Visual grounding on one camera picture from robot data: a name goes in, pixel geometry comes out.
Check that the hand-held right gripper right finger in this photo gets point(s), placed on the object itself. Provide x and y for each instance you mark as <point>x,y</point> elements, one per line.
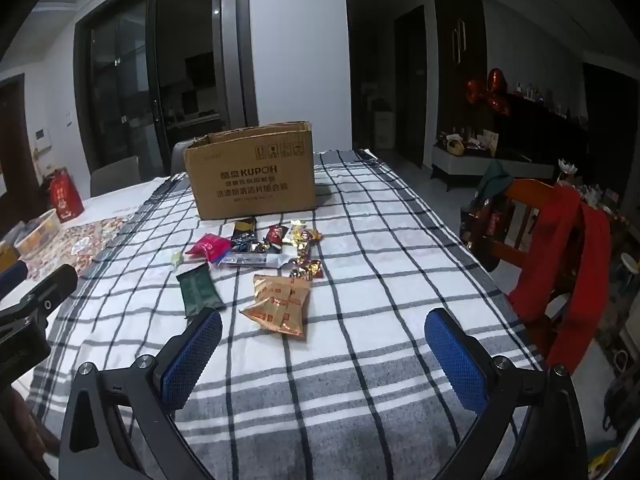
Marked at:
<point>455,365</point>

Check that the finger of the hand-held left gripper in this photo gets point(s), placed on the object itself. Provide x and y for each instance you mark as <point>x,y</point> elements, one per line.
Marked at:
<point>12,272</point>
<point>55,285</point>

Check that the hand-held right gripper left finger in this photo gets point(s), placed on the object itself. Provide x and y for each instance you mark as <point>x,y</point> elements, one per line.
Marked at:
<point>192,355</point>

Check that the dark green snack packet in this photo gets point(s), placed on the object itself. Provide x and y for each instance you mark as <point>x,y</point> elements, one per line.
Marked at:
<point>197,290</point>

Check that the gold orange snack packet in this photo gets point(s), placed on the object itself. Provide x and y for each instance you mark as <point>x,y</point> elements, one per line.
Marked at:
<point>277,305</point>

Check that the black snack packet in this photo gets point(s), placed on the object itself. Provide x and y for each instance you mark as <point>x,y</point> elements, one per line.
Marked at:
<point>244,230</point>

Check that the brown cardboard box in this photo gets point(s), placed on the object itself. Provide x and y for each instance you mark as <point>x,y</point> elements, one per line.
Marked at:
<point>250,180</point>

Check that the clear plastic bowl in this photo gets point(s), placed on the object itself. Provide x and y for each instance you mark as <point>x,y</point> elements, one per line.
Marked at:
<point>37,232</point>

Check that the red gift bag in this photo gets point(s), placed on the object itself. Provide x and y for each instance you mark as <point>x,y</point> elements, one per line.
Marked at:
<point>65,197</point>

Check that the small pale green candy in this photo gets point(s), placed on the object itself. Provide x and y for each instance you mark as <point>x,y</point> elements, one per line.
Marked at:
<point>176,260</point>

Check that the white table cover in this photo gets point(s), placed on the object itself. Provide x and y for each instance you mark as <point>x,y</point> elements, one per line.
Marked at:
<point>125,202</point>

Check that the pink snack packet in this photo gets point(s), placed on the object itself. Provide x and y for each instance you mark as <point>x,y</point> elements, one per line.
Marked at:
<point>212,247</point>

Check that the clear long snack packet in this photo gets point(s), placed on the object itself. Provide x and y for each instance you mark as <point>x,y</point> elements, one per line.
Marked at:
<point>250,260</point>

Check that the grey dining chair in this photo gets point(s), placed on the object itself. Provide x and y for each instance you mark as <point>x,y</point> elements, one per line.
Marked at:
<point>179,157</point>
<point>115,175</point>

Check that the plaid white grey tablecloth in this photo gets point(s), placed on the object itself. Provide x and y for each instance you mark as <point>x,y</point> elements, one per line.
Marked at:
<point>375,260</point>

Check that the gold red twisted candy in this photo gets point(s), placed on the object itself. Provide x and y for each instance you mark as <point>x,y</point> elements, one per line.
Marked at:
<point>307,269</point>
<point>305,236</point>

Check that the red candy packet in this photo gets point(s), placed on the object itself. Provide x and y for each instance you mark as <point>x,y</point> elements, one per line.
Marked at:
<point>276,236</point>

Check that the red garment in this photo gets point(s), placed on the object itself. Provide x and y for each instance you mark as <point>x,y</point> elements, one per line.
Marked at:
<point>555,260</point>

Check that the shiny brown bag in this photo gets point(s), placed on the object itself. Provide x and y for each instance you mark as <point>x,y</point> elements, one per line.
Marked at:
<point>480,220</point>

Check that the wooden chair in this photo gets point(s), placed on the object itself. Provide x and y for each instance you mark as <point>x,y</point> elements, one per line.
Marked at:
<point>530,195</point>

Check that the dark green cloth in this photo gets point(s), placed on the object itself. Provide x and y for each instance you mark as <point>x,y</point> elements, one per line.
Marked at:
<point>492,177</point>

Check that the white low sideboard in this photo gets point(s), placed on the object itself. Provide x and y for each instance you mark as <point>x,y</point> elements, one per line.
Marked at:
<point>465,162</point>

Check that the dark glass sliding door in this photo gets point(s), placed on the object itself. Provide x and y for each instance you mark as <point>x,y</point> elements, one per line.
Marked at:
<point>125,85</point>

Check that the wicker basket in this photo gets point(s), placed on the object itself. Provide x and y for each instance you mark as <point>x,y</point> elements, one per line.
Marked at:
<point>454,146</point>

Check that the white carton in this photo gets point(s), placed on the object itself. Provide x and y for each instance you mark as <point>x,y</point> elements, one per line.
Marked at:
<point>384,130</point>

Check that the red foil balloons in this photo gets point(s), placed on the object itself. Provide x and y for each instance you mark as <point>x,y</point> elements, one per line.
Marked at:
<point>495,80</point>

